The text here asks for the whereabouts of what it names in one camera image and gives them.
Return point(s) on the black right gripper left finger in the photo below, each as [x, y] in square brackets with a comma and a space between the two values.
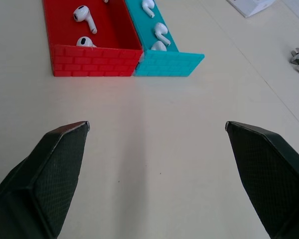
[47, 174]

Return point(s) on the red brick-pattern tray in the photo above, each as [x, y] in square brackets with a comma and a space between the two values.
[94, 59]

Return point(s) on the white paper box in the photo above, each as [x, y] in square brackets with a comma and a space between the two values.
[249, 6]

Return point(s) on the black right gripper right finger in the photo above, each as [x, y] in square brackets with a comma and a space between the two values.
[261, 169]

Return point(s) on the teal brick-pattern tray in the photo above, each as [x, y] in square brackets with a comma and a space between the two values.
[164, 62]

